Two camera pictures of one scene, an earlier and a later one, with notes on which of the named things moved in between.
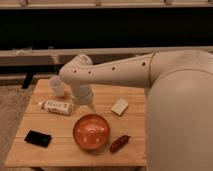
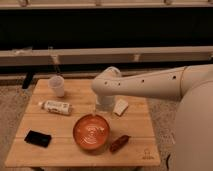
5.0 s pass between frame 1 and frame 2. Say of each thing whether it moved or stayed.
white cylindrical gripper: moved
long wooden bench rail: stayed
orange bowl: stayed
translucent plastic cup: stayed
